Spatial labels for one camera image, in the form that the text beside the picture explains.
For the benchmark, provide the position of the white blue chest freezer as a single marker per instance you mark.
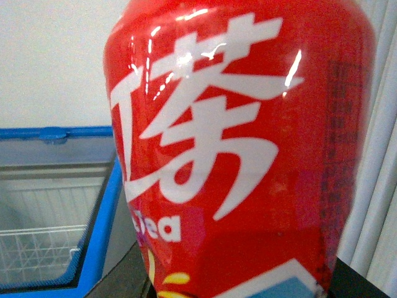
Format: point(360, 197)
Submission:
point(64, 176)

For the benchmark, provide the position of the red iced tea bottle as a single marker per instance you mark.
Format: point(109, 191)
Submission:
point(239, 127)

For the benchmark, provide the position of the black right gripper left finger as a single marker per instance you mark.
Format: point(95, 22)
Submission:
point(128, 279)

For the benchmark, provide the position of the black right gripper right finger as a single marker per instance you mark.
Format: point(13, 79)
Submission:
point(345, 281)

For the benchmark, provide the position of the white wire freezer basket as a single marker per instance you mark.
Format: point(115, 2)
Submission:
point(40, 256)

